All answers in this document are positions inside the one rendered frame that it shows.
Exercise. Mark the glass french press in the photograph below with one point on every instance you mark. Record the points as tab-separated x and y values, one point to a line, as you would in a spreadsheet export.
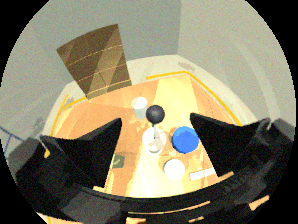
154	138

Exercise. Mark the blue short cylinder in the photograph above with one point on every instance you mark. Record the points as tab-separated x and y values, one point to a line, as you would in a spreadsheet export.
184	140

